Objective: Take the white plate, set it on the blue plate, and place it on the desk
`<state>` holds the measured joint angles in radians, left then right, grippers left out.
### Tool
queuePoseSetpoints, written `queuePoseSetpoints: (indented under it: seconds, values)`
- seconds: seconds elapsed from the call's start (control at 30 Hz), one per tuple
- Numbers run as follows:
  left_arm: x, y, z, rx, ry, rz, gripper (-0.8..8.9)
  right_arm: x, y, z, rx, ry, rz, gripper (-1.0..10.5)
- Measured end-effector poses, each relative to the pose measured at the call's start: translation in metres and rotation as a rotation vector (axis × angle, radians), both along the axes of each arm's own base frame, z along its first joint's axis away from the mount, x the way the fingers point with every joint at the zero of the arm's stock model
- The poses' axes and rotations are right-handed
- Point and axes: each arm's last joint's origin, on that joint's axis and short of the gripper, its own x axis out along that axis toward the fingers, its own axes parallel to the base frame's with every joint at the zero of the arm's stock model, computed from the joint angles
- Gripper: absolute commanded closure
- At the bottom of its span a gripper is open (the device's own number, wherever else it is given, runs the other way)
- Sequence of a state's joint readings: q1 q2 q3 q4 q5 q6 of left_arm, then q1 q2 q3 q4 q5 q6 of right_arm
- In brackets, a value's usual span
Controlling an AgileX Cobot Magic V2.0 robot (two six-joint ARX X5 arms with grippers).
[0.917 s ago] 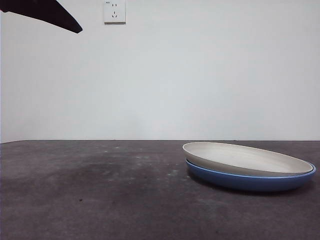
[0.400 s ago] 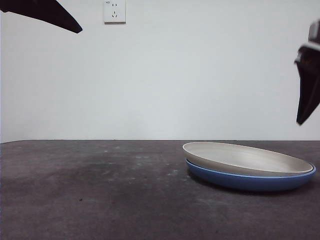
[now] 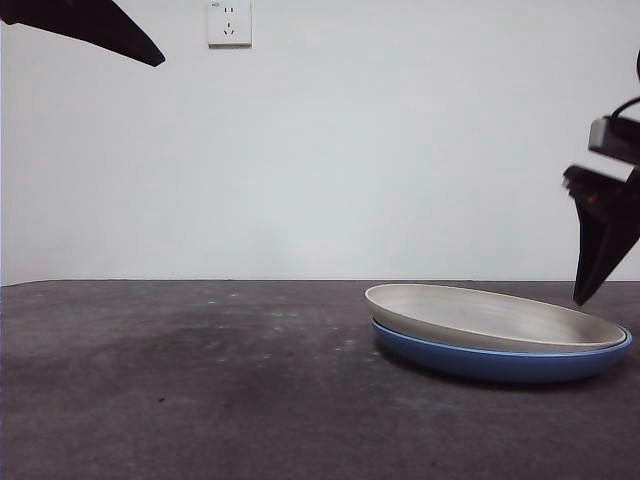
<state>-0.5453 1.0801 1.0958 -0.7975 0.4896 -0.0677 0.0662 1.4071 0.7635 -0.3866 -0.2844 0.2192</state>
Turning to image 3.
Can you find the white round plate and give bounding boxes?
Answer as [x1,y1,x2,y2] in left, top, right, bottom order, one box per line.
[363,283,627,354]

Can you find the blue round plate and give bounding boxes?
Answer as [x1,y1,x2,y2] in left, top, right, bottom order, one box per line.
[370,318,634,385]

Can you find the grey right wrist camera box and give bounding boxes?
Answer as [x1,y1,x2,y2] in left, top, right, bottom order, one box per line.
[588,115,640,166]

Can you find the black cable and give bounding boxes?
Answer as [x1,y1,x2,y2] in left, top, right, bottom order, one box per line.
[610,47,640,124]

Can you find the white wall socket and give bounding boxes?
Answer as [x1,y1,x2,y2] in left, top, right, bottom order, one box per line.
[207,0,253,50]

